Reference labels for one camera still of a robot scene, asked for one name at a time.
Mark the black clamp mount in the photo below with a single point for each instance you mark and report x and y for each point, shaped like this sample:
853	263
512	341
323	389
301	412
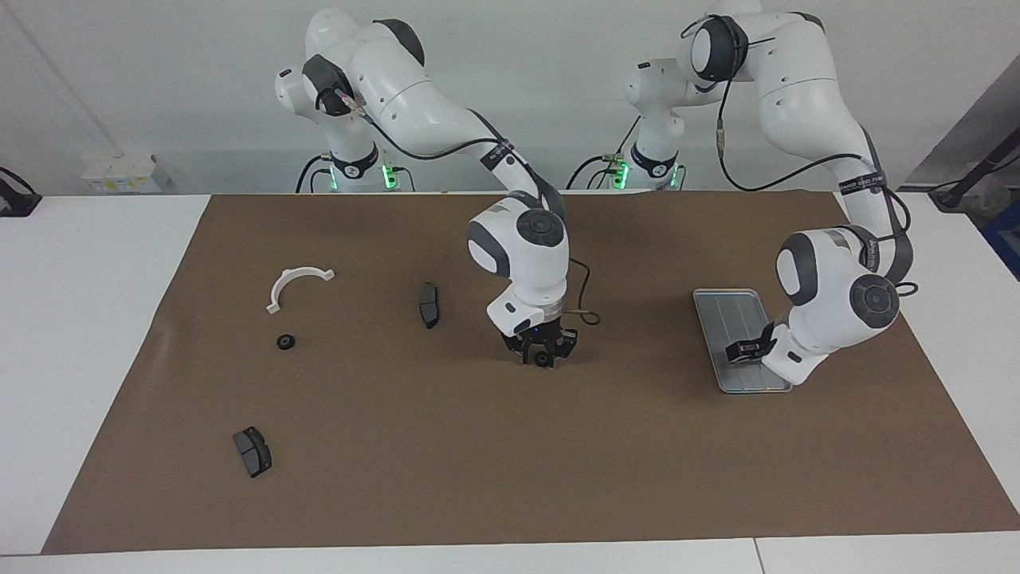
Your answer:
16	199

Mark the silver metal tray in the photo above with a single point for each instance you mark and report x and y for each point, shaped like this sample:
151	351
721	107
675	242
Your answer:
729	327

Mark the black stand pole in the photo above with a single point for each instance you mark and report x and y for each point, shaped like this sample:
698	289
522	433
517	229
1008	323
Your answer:
976	171

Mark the brown table mat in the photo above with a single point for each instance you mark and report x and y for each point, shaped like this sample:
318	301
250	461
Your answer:
510	462

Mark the stacked dark brake pads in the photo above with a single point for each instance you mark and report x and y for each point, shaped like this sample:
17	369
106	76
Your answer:
252	451

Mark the single dark brake pad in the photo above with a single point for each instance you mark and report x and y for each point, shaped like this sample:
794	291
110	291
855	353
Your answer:
429	304

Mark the white curved plastic bracket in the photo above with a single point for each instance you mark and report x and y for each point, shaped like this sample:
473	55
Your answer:
287	279

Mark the blue crate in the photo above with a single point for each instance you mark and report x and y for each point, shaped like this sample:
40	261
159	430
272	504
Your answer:
1006	239

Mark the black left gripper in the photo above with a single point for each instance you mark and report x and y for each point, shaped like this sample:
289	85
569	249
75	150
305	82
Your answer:
763	341

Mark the white box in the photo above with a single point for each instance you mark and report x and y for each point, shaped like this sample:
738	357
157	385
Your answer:
123	174

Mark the large black bearing gear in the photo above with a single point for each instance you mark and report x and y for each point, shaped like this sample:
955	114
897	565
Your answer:
543	359

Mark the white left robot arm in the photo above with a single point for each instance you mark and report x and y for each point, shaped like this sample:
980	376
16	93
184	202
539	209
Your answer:
805	96

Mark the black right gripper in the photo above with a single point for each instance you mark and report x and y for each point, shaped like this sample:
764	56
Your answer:
540	336

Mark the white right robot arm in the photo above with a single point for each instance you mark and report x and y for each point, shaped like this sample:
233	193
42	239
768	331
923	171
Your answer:
422	96

